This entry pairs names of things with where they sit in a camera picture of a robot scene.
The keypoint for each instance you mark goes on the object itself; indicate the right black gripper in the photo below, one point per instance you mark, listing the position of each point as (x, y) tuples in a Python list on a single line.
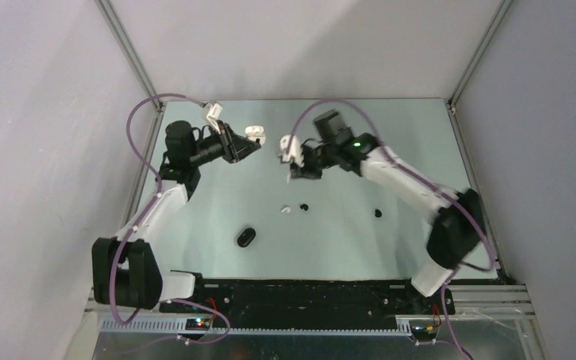
[(304, 172)]

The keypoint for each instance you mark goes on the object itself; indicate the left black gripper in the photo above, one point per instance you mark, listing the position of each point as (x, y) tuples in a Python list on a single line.
[(238, 148)]

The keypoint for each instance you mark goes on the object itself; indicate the white earbud charging case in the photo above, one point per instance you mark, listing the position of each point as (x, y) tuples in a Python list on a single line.
[(256, 134)]

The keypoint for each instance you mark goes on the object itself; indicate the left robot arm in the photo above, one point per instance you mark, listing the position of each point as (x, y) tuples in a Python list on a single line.
[(127, 270)]

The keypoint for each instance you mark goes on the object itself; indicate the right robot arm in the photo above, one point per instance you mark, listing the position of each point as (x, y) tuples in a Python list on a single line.
[(455, 217)]

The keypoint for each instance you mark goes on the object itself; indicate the black charging case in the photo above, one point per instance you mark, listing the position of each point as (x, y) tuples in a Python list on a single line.
[(245, 237)]

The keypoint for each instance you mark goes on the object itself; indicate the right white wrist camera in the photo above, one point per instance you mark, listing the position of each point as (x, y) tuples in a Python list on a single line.
[(290, 150)]

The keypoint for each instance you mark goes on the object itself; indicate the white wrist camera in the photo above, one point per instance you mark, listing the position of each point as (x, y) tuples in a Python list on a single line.
[(290, 150), (212, 115)]

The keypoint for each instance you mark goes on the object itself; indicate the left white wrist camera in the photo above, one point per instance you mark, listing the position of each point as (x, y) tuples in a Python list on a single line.
[(212, 115)]

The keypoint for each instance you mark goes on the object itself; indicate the aluminium frame rail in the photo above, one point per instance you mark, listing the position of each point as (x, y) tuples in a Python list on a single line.
[(493, 306)]

